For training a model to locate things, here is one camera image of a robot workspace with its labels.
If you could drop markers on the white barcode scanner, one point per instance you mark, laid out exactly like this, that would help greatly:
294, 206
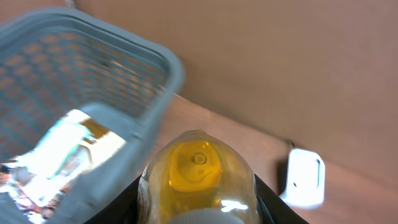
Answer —
305, 182

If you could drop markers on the grey plastic basket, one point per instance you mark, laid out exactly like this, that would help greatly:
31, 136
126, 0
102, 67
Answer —
59, 59

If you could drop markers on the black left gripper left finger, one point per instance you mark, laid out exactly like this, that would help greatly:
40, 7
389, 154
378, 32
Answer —
122, 210

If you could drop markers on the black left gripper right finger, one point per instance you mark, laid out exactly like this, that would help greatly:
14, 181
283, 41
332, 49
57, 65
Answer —
272, 209

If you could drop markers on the yellow liquid plastic bottle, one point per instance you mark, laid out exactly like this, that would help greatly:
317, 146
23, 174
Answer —
195, 178

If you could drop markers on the beige snack pouch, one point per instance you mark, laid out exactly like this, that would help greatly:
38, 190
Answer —
37, 180

